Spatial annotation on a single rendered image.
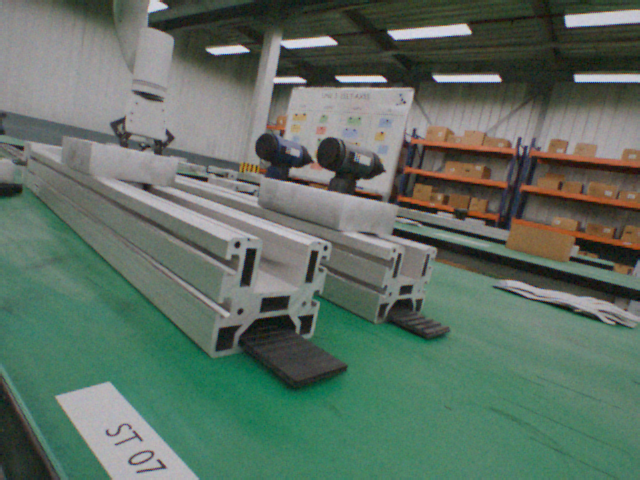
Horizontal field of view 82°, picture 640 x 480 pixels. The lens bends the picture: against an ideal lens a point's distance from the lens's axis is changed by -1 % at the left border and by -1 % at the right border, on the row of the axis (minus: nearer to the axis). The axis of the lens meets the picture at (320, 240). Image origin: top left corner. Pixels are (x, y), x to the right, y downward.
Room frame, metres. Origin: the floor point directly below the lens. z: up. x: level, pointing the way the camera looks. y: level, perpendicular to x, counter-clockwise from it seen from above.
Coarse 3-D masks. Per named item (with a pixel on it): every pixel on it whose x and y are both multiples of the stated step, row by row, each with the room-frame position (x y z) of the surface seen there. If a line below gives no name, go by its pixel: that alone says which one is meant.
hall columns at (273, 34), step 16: (272, 0) 9.01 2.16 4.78; (272, 16) 9.08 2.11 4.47; (272, 32) 9.05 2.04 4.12; (272, 48) 8.87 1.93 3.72; (272, 64) 8.94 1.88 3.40; (256, 80) 8.99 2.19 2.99; (272, 80) 9.01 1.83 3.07; (256, 96) 9.04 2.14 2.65; (256, 112) 9.08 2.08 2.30; (256, 128) 8.84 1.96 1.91; (256, 160) 8.98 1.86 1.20
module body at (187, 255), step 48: (48, 192) 0.63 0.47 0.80; (96, 192) 0.48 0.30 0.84; (144, 192) 0.39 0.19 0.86; (96, 240) 0.42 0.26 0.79; (144, 240) 0.33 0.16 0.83; (192, 240) 0.27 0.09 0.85; (240, 240) 0.24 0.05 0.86; (288, 240) 0.31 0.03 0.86; (144, 288) 0.32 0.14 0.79; (192, 288) 0.28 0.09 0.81; (240, 288) 0.25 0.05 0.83; (288, 288) 0.29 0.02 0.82; (192, 336) 0.26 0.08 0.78
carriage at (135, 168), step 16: (64, 144) 0.55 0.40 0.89; (80, 144) 0.49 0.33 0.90; (96, 144) 0.46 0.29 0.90; (64, 160) 0.54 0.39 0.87; (80, 160) 0.48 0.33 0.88; (96, 160) 0.46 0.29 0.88; (112, 160) 0.47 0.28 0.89; (128, 160) 0.48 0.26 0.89; (144, 160) 0.50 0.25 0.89; (160, 160) 0.51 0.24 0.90; (176, 160) 0.53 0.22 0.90; (112, 176) 0.47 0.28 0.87; (128, 176) 0.49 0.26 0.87; (144, 176) 0.50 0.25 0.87; (160, 176) 0.52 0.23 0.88
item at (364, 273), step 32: (192, 192) 0.67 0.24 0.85; (224, 192) 0.73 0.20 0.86; (288, 224) 0.49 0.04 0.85; (352, 256) 0.41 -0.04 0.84; (384, 256) 0.38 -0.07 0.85; (416, 256) 0.44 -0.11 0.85; (352, 288) 0.40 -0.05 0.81; (384, 288) 0.39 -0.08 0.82; (416, 288) 0.43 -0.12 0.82; (384, 320) 0.39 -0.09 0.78
